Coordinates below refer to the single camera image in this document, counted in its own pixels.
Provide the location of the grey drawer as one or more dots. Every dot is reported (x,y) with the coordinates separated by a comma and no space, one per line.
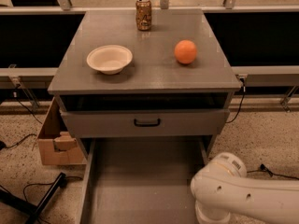
(141,180)
(145,123)

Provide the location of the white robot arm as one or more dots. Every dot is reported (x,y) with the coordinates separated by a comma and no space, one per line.
(222,188)

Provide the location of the grey drawer cabinet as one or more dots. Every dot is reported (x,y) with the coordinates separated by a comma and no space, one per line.
(154,80)

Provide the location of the grey top drawer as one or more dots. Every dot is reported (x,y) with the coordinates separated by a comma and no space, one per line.
(145,123)

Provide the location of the white paper bowl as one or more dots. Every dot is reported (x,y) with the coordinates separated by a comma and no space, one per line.
(110,59)

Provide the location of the orange fruit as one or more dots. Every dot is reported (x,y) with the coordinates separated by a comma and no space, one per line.
(185,51)

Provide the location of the gold soda can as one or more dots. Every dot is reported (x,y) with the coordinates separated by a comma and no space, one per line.
(143,15)

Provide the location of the brown cardboard box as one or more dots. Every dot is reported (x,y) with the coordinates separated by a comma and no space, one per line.
(56,145)

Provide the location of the metal rail bracket right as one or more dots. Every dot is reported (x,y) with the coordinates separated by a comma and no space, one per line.
(284,101)

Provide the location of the metal rail bracket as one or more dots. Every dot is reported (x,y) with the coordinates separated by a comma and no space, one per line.
(284,101)
(19,85)

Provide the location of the metal rail bracket left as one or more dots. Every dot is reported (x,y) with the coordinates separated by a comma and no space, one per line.
(19,85)

